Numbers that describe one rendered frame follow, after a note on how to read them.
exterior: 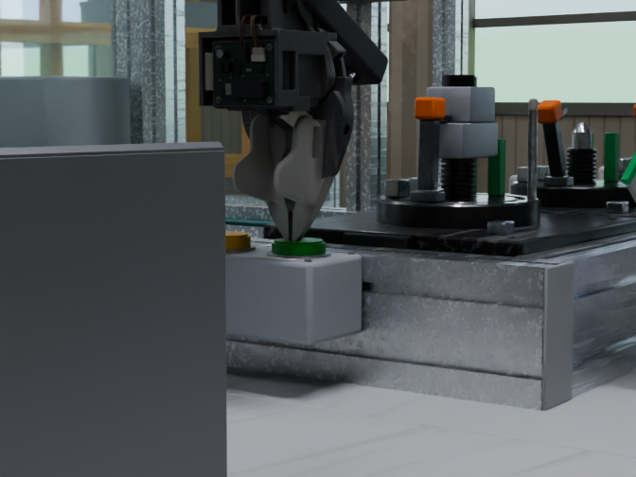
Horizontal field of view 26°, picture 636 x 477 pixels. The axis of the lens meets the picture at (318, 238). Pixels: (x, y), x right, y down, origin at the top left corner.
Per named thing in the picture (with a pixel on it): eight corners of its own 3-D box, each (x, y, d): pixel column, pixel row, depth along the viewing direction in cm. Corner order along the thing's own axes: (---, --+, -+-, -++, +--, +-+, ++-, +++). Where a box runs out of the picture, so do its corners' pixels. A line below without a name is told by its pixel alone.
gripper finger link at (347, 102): (286, 175, 100) (286, 55, 100) (300, 174, 102) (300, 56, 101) (340, 177, 98) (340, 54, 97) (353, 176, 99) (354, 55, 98)
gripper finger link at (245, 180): (220, 243, 99) (219, 114, 98) (269, 237, 104) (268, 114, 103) (254, 246, 97) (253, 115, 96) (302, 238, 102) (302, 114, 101)
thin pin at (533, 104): (534, 199, 117) (535, 98, 116) (525, 199, 118) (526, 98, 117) (538, 198, 118) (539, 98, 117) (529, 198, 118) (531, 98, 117)
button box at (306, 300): (309, 346, 98) (309, 259, 97) (94, 319, 110) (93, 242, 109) (363, 332, 103) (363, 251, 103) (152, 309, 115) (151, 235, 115)
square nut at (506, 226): (505, 235, 106) (505, 222, 106) (486, 234, 107) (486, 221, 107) (514, 234, 108) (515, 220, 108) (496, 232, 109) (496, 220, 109)
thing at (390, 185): (398, 197, 119) (398, 180, 119) (383, 197, 120) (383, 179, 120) (410, 196, 121) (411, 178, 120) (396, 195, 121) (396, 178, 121)
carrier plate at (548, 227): (521, 268, 102) (521, 239, 102) (262, 248, 116) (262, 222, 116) (643, 240, 122) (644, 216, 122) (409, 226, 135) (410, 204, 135)
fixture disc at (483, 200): (492, 232, 109) (492, 206, 109) (344, 222, 117) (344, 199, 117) (567, 219, 120) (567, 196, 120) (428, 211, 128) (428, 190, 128)
